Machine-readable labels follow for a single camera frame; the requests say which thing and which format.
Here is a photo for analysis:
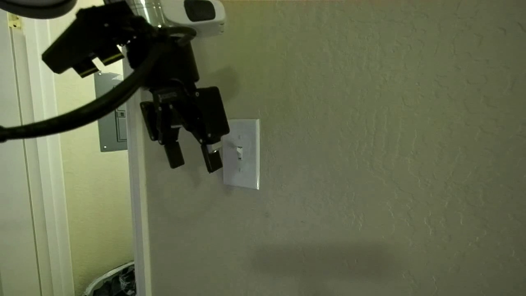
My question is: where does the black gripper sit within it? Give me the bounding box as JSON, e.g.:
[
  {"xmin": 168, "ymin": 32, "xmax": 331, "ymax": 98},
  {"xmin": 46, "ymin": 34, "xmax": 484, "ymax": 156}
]
[{"xmin": 128, "ymin": 32, "xmax": 232, "ymax": 174}]

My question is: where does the white light switch toggle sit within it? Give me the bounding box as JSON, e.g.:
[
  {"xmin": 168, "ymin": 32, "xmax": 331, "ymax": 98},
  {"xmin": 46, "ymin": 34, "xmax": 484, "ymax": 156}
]
[{"xmin": 235, "ymin": 144, "xmax": 247, "ymax": 172}]

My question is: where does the dark trash bin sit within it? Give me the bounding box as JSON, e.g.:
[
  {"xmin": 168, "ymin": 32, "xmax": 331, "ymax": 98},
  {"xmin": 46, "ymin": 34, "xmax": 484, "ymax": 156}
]
[{"xmin": 82, "ymin": 259, "xmax": 138, "ymax": 296}]

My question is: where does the white light switch plate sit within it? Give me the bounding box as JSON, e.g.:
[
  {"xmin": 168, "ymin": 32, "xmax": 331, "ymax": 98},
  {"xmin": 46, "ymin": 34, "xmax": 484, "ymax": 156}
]
[{"xmin": 222, "ymin": 116, "xmax": 263, "ymax": 192}]

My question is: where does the grey wall switch plate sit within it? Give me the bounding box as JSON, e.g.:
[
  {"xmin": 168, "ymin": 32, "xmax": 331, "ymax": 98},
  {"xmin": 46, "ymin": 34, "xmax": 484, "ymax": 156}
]
[{"xmin": 92, "ymin": 70, "xmax": 130, "ymax": 152}]

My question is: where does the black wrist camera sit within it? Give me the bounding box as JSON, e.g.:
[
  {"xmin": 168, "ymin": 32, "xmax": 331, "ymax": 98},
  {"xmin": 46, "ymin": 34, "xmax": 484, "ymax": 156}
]
[{"xmin": 41, "ymin": 3, "xmax": 142, "ymax": 78}]

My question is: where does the white door frame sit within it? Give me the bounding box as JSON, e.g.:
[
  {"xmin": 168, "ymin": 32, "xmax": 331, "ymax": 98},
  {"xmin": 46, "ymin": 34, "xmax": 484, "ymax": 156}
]
[{"xmin": 0, "ymin": 9, "xmax": 78, "ymax": 296}]

